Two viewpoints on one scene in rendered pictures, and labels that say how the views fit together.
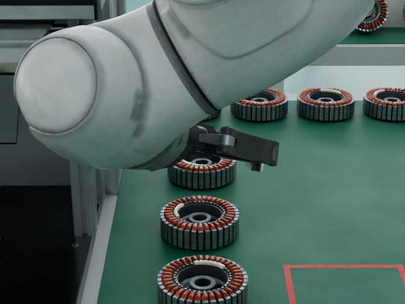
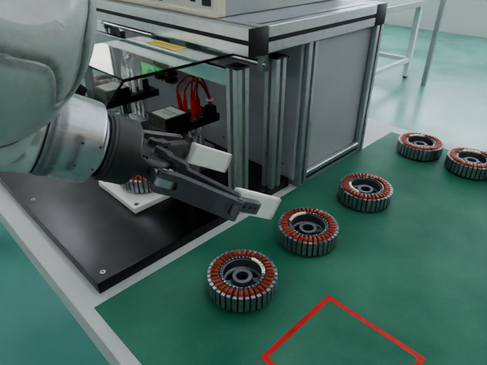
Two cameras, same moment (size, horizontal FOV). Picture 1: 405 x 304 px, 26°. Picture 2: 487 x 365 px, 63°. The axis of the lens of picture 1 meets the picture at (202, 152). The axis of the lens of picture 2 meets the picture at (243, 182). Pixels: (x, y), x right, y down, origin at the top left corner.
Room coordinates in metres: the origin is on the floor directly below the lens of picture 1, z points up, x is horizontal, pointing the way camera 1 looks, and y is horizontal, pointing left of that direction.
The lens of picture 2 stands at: (0.61, -0.34, 1.24)
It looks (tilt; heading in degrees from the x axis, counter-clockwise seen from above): 31 degrees down; 46
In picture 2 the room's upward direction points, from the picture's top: straight up
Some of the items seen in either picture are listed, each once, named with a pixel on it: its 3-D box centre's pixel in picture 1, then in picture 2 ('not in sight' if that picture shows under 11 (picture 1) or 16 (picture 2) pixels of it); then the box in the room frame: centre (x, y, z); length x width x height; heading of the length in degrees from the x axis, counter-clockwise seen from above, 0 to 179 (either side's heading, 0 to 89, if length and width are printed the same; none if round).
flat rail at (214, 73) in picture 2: not in sight; (140, 50); (1.08, 0.47, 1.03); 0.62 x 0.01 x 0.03; 90
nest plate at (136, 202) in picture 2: not in sight; (146, 183); (0.98, 0.35, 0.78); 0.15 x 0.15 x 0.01; 0
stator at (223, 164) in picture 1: (201, 166); (364, 191); (1.31, 0.00, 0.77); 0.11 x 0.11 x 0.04
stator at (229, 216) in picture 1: (199, 222); (307, 230); (1.11, 0.00, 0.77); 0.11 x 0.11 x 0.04
